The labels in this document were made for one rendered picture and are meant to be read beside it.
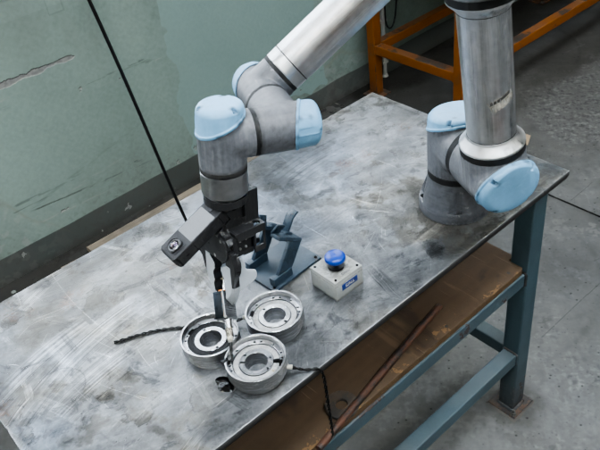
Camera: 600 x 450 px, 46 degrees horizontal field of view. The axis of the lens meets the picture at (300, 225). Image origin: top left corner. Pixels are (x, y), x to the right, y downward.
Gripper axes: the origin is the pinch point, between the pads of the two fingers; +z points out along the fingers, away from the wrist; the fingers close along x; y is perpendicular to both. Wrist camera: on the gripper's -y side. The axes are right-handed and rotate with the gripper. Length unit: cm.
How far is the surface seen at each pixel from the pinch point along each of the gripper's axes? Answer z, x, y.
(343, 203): 4.4, 13.2, 41.2
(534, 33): 32, 94, 240
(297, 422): 33.7, -7.7, 10.1
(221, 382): 10.4, -8.1, -6.8
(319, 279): 4.5, -3.6, 19.2
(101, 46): 11, 157, 56
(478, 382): 57, -12, 67
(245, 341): 6.6, -6.1, 0.0
